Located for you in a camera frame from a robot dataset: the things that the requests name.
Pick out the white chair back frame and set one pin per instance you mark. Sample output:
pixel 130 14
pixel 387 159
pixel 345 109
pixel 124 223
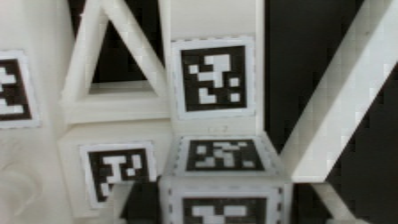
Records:
pixel 103 97

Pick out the white tagged cube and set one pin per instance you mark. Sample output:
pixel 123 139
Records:
pixel 224 185

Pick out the white front fence bar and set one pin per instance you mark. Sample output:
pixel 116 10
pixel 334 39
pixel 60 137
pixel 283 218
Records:
pixel 350 84

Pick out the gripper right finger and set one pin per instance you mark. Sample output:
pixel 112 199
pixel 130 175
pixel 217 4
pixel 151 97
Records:
pixel 318 206

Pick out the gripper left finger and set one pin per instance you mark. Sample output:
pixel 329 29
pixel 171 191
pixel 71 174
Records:
pixel 132 205

